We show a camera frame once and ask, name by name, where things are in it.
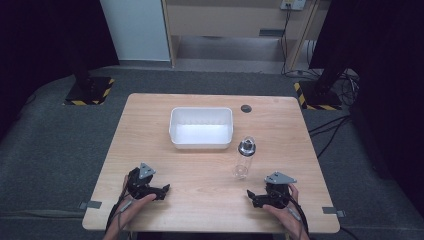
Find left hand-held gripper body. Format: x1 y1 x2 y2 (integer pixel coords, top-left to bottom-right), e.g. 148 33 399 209
126 162 158 201

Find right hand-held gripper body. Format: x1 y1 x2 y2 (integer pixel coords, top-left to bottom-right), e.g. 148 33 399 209
264 171 298 210

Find person's right hand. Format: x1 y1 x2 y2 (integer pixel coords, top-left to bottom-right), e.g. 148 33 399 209
262 182 309 234

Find person's left hand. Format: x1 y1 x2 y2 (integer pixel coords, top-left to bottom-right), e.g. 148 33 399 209
109 174 158 234

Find clear bottle with black cap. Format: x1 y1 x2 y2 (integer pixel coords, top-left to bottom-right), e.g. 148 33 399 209
232 135 257 180

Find white plastic bin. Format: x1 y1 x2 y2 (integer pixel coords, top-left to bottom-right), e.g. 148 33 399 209
168 106 234 150

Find black stand with striped base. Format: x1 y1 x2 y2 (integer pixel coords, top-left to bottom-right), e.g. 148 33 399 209
293 29 359 112
62 49 116 107

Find white panel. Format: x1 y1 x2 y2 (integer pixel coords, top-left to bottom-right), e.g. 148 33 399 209
99 0 171 62

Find dark curtain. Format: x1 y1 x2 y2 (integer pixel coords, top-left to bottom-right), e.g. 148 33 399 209
0 0 120 141
309 0 424 209

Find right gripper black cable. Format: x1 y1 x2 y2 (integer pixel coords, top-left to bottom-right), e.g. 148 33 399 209
278 189 311 240

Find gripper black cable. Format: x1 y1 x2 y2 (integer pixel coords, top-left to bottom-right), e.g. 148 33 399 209
105 186 137 236
278 189 311 240

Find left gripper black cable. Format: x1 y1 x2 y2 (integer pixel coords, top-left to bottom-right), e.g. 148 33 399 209
105 186 137 236

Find black floor cables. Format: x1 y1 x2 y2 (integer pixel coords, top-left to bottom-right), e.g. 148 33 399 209
308 114 353 160

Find tangled cables by stand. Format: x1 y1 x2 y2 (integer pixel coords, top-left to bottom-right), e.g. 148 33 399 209
293 68 362 107

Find black socket cable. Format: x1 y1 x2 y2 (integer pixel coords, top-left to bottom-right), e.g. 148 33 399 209
280 7 293 76

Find white wall socket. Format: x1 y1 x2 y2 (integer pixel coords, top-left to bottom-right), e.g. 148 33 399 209
279 0 307 11

